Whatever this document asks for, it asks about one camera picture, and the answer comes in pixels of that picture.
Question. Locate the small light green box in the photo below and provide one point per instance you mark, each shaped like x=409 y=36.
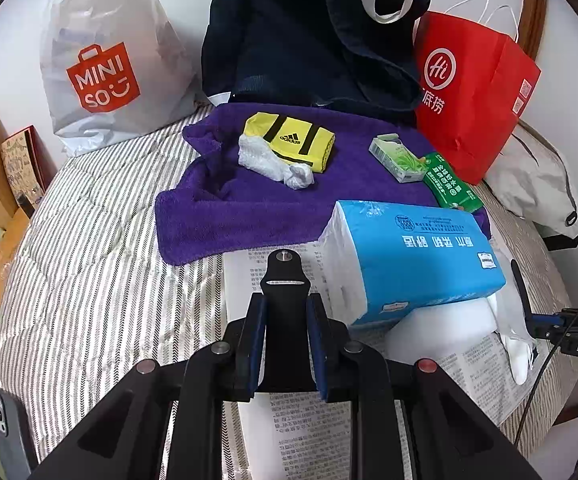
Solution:
x=399 y=160

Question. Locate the blue tissue pack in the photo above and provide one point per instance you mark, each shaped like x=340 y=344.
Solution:
x=419 y=260

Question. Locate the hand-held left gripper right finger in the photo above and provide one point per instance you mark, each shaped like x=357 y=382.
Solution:
x=319 y=355

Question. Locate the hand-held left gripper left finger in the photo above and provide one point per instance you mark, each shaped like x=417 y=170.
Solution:
x=256 y=345

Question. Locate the printed paper sheet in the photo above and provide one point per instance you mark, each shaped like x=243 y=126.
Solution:
x=474 y=366

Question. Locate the dark navy fabric bag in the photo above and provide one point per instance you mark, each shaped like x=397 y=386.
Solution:
x=279 y=50

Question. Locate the white bubble wrap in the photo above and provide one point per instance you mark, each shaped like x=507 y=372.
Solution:
x=264 y=157

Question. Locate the red paper bag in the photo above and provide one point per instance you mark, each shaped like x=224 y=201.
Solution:
x=469 y=110

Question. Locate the yellow pouch with black stripes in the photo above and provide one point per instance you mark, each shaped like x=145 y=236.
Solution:
x=299 y=140

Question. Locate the brown wooden door frame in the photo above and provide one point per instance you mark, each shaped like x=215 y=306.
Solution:
x=536 y=20

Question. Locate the brown patterned book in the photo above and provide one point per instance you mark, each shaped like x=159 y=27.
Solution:
x=19 y=160

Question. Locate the purple towel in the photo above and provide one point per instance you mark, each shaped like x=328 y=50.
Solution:
x=219 y=210

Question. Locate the grey plastic shopping bag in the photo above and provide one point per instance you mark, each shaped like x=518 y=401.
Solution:
x=109 y=35

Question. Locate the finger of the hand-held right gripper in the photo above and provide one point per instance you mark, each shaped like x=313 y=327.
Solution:
x=519 y=285

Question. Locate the white sponge block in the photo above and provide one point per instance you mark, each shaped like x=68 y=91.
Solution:
x=444 y=332

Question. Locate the white canvas bag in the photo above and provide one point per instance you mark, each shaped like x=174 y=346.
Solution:
x=534 y=180

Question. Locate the green packet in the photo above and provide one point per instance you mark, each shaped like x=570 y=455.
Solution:
x=451 y=187

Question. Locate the phone in grey case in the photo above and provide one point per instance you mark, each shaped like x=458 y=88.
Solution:
x=6 y=425

